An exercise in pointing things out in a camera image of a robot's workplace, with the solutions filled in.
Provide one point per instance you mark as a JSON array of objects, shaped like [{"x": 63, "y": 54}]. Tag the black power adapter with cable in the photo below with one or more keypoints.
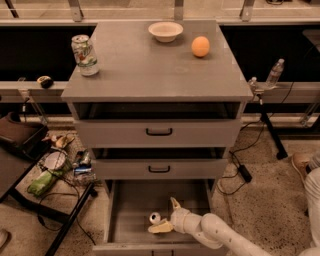
[{"x": 241, "y": 168}]

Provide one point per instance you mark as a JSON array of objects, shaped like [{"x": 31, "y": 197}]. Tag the grey three-drawer cabinet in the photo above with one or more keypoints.
[{"x": 135, "y": 67}]

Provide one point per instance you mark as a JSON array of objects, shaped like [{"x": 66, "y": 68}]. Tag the orange soda can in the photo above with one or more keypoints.
[{"x": 154, "y": 218}]

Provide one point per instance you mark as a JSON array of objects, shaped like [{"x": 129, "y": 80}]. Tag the grey drawer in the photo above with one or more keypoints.
[
  {"x": 149, "y": 124},
  {"x": 131, "y": 206},
  {"x": 158, "y": 163}
]

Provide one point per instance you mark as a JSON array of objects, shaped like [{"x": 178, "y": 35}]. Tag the green white soda can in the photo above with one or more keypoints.
[{"x": 84, "y": 55}]

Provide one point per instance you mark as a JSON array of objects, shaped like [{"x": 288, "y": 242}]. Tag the bottom grey drawer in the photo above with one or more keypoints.
[{"x": 131, "y": 206}]

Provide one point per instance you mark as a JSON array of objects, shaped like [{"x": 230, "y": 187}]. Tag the top grey drawer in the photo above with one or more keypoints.
[{"x": 149, "y": 124}]

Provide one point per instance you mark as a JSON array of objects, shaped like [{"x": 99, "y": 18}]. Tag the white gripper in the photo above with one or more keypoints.
[{"x": 180, "y": 220}]

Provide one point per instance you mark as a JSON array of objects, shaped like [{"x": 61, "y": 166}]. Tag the white bowl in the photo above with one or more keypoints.
[{"x": 165, "y": 32}]

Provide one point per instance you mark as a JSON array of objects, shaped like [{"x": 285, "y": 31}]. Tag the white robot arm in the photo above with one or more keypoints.
[{"x": 211, "y": 231}]

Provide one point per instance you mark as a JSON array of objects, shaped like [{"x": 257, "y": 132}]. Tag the middle grey drawer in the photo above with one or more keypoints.
[{"x": 158, "y": 163}]

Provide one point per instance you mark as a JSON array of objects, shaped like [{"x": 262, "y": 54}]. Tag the black tripod stand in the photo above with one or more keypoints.
[{"x": 258, "y": 91}]

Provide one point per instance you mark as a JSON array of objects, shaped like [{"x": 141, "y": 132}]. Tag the dark brown bag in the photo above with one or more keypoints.
[{"x": 24, "y": 139}]

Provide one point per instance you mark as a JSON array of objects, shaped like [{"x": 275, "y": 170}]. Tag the wire basket of items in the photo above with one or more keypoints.
[{"x": 65, "y": 159}]

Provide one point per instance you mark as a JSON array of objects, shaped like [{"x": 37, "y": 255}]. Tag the black side table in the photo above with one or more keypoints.
[{"x": 14, "y": 169}]

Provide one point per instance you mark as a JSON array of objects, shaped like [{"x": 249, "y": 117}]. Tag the small black round device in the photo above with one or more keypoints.
[{"x": 45, "y": 82}]

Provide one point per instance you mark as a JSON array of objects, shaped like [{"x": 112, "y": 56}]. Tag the clear plastic water bottle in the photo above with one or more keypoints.
[{"x": 275, "y": 73}]

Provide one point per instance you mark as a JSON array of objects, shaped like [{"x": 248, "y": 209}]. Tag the green snack bag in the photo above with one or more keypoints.
[{"x": 42, "y": 183}]

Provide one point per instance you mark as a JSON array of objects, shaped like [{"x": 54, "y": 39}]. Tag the orange fruit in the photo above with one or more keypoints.
[{"x": 200, "y": 46}]

